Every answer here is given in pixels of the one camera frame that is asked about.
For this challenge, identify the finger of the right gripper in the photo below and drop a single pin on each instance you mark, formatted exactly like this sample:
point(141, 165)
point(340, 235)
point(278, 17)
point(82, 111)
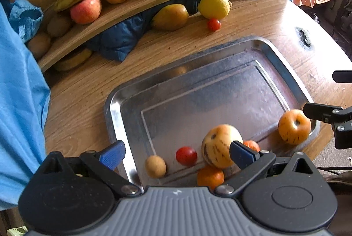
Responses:
point(338, 117)
point(342, 76)

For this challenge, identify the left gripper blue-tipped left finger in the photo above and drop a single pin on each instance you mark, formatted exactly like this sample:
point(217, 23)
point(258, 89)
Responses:
point(102, 165)

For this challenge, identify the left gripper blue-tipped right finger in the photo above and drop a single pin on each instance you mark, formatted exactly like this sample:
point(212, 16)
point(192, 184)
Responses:
point(253, 166)

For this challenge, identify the small mandarin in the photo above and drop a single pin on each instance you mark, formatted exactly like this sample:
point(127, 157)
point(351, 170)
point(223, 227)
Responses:
point(252, 145)

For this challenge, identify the striped pepino melon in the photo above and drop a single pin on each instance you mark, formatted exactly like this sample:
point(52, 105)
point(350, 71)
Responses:
point(216, 145)

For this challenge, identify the small brown round fruit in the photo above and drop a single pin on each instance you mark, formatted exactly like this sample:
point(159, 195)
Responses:
point(155, 167)

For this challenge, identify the red cherry tomato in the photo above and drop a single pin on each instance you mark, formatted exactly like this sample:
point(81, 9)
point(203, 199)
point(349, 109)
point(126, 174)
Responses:
point(213, 24)
point(186, 156)

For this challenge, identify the yellow lemon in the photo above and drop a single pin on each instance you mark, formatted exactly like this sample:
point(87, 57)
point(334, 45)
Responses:
point(218, 9)

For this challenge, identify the yellow-orange mango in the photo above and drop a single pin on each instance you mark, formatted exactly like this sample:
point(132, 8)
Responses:
point(170, 18)

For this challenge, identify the silver metal tray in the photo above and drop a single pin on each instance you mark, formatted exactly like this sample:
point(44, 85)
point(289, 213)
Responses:
point(246, 83)

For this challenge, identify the light blue cloth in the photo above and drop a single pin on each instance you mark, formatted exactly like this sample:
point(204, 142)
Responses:
point(25, 98)

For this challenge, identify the wooden dish under shelf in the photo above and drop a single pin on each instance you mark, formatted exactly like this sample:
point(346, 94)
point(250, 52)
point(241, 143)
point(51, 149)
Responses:
point(73, 59)

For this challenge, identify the dark blue cloth under shelf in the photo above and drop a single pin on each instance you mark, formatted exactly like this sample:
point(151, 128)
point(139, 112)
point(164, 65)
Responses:
point(118, 41)

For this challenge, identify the brown kiwi left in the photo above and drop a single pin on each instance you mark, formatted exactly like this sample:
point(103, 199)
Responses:
point(39, 45)

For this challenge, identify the brown kiwi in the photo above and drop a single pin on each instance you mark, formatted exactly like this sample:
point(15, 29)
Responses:
point(59, 25)
point(39, 45)

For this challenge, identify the brown kiwi right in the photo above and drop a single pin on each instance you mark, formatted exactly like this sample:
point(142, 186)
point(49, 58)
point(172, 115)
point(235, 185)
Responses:
point(59, 25)

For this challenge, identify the red-yellow apple leftmost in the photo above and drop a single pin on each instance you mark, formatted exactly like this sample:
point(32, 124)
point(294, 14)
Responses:
point(86, 11)

